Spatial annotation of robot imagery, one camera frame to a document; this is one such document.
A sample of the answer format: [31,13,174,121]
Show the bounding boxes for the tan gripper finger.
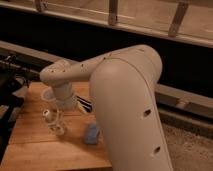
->
[77,102,88,115]

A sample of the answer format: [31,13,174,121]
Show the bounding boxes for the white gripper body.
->
[52,83,77,110]

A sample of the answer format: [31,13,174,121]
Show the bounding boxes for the clear plastic bottle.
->
[42,109,65,136]

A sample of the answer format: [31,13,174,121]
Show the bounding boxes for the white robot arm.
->
[40,45,174,171]

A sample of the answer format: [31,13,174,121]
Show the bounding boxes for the translucent plastic cup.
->
[41,88,57,109]

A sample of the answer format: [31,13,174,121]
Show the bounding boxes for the blue sponge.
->
[84,123,100,145]

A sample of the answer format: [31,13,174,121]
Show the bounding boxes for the black equipment at left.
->
[0,55,30,162]

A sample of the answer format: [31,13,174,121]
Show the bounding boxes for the metal frame rail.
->
[0,0,213,48]

